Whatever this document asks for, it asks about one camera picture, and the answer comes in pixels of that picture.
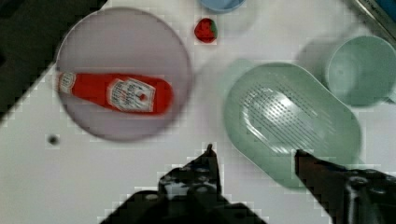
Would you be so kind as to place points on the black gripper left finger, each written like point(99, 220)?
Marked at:
point(202, 172)

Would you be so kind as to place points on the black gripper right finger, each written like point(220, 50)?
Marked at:
point(349, 196)

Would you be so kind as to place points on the green plastic strainer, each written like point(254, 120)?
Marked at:
point(271, 110)

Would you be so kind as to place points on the red ketchup bottle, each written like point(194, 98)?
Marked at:
point(126, 93)

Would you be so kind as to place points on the green plastic cup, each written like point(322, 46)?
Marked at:
point(361, 71)

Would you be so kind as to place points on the red toy strawberry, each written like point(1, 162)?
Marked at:
point(206, 30)

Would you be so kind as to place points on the pink round plate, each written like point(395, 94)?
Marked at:
point(124, 40)

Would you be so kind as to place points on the blue plastic bowl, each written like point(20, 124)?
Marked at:
point(221, 6)

